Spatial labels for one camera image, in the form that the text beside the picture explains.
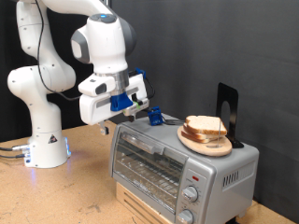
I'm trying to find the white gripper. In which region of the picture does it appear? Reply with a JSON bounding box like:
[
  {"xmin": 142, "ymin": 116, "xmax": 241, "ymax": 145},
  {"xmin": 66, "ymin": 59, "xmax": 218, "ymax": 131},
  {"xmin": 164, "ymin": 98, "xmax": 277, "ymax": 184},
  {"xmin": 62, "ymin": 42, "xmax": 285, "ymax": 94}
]
[{"xmin": 78, "ymin": 73, "xmax": 150, "ymax": 136}]

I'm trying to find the black spatula with blue block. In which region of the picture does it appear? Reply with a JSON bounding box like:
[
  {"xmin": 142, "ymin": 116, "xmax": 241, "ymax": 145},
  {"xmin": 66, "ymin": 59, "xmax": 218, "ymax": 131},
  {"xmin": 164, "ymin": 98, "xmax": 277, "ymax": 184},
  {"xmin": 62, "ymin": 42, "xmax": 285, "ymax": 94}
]
[{"xmin": 136, "ymin": 105, "xmax": 186, "ymax": 127}]

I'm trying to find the wooden crate under oven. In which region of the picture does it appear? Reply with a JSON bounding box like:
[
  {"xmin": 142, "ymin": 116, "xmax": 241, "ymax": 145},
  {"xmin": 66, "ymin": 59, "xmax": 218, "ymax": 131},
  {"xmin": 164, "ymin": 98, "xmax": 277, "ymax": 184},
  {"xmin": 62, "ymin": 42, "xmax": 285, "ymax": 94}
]
[{"xmin": 115, "ymin": 181, "xmax": 176, "ymax": 224}]

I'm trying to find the silver oven knob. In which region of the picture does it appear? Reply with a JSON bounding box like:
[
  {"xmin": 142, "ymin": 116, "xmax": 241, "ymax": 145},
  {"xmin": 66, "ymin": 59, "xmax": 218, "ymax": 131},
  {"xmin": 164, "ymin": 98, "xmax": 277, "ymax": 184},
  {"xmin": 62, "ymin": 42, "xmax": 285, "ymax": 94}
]
[
  {"xmin": 177, "ymin": 209, "xmax": 194, "ymax": 224},
  {"xmin": 181, "ymin": 186, "xmax": 199, "ymax": 203}
]

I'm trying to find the silver toaster oven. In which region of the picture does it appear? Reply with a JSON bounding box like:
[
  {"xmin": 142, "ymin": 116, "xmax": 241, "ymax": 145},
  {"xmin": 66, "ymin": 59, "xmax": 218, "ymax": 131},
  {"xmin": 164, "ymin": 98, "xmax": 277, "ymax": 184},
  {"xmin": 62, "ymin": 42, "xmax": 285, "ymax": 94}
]
[{"xmin": 108, "ymin": 113, "xmax": 260, "ymax": 224}]

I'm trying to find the round wooden plate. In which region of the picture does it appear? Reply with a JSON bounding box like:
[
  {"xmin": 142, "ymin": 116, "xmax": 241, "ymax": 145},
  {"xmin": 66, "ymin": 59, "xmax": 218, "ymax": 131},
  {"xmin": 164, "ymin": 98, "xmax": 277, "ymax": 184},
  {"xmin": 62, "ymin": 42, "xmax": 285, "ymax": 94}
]
[{"xmin": 177, "ymin": 124, "xmax": 234, "ymax": 158}]

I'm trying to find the black metal bookend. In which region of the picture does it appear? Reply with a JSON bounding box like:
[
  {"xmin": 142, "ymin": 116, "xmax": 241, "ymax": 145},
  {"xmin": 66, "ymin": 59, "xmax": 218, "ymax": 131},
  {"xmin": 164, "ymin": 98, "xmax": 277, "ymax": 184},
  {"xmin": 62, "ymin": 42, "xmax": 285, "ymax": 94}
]
[{"xmin": 215, "ymin": 82, "xmax": 245, "ymax": 149}]

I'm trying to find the wire oven rack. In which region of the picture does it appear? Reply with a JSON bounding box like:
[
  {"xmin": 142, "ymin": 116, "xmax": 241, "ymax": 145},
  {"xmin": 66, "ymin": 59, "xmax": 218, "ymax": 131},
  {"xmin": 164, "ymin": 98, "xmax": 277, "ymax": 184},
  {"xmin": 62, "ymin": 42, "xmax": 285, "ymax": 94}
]
[{"xmin": 116, "ymin": 152, "xmax": 185, "ymax": 203}]

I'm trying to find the grey base cable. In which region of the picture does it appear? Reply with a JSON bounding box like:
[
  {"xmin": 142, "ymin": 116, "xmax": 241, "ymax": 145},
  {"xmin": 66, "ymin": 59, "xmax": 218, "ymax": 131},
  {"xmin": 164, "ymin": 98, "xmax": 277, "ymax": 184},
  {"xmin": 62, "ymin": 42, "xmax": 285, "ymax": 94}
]
[
  {"xmin": 0, "ymin": 144, "xmax": 31, "ymax": 153},
  {"xmin": 0, "ymin": 153, "xmax": 27, "ymax": 160}
]

